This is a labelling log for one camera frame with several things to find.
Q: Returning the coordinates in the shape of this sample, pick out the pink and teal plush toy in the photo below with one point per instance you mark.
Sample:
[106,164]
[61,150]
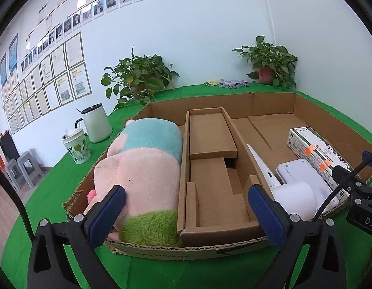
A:
[137,171]

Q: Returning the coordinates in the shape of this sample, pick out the wall of framed certificates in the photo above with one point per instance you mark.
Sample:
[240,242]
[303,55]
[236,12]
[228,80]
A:
[65,75]

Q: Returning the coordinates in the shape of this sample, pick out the white handheld fan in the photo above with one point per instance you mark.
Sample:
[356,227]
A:
[294,195]

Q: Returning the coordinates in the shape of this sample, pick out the narrow cardboard box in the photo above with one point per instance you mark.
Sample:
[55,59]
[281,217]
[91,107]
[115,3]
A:
[210,171]

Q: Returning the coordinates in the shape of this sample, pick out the leaf-print white cup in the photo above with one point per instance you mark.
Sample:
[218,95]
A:
[77,150]

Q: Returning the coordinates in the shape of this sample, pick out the blue wall notice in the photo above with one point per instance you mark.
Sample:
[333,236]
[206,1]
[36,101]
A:
[13,51]
[3,69]

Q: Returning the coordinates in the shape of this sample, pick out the yellow packet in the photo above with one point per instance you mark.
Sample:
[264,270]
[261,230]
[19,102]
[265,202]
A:
[214,82]

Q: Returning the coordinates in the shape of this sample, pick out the large leafy potted plant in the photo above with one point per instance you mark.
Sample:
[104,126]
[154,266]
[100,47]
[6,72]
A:
[137,75]

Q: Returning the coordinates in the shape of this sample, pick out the patterned tissue pack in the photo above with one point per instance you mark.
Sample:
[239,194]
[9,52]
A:
[234,84]

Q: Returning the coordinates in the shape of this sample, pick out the black cabinet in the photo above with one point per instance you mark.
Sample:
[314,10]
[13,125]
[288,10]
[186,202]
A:
[7,147]

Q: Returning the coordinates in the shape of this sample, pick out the white wall chart cards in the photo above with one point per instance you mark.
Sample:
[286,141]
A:
[82,1]

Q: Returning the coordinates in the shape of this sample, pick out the white electric kettle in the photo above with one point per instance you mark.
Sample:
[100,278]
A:
[95,126]

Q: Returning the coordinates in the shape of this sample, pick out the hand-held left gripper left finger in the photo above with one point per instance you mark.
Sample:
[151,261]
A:
[109,213]

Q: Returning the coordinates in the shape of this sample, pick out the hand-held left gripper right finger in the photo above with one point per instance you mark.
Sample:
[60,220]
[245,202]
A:
[265,212]

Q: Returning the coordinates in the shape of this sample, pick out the white and green medicine box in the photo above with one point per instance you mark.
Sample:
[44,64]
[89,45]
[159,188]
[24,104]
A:
[309,144]

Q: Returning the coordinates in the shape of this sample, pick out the plant in terracotta pot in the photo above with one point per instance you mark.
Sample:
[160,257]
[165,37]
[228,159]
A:
[270,57]

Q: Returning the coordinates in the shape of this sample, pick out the large shallow cardboard box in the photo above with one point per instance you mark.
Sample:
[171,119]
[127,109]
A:
[273,126]

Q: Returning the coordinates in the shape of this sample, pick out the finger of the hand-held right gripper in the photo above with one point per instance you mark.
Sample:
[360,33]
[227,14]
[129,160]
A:
[371,156]
[342,173]

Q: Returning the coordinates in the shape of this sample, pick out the white plastic device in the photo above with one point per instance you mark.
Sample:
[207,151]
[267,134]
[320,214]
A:
[297,170]

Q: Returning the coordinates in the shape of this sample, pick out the grey plastic stool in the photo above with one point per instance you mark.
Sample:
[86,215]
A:
[12,173]
[31,165]

